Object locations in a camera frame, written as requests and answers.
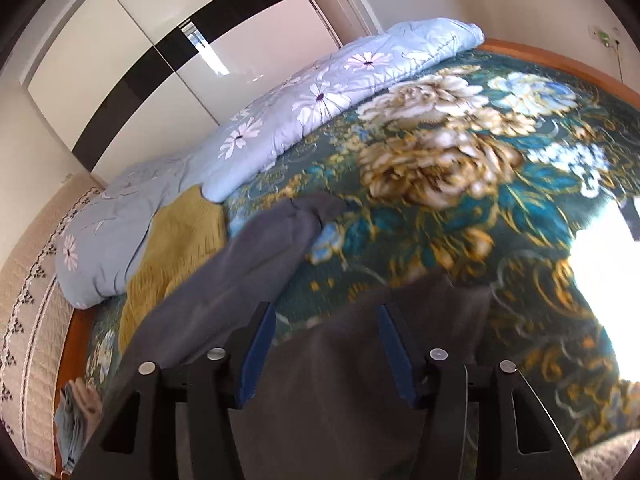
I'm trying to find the dark grey sweatpants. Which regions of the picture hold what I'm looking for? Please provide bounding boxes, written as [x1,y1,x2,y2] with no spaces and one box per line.
[106,192,491,479]

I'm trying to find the folded pink fluffy garment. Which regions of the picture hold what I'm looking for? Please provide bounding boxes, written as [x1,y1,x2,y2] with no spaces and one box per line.
[70,377,103,442]

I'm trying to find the folded grey knit garment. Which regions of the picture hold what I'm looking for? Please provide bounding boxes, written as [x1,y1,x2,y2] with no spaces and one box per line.
[54,382,86,472]

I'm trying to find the beige quilted headboard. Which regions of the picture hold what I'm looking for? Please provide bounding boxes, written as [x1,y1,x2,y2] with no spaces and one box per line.
[1,174,102,474]

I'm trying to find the mustard knit sweater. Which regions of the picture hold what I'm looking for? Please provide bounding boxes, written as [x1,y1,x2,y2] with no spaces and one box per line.
[118,185,227,352]

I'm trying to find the light blue floral duvet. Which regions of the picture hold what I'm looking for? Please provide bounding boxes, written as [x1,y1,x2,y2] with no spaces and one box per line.
[55,18,485,310]

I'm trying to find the teal floral bed blanket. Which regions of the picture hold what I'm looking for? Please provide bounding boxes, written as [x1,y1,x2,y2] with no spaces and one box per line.
[84,48,640,461]

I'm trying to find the white black sliding wardrobe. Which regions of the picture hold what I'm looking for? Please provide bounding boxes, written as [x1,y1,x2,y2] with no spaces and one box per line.
[27,0,374,182]

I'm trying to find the wooden bed frame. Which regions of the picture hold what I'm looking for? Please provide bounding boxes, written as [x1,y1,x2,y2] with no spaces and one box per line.
[54,309,94,479]

